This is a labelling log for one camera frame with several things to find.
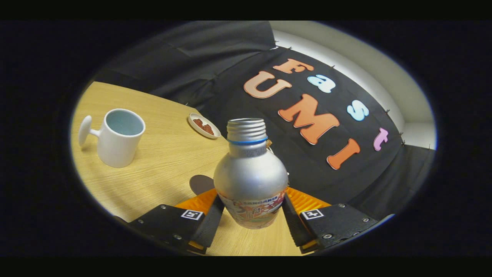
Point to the white cup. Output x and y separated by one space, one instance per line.
117 148

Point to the silver juice bottle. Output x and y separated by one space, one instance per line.
250 177

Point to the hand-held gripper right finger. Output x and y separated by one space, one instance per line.
338 223

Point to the dark brown round coaster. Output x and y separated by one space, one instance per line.
200 184

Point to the white oval plate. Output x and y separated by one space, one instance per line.
198 129

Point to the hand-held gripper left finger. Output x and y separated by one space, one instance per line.
173 223

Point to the brown cookie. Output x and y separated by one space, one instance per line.
208 129
198 123

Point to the wooden table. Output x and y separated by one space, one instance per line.
161 161

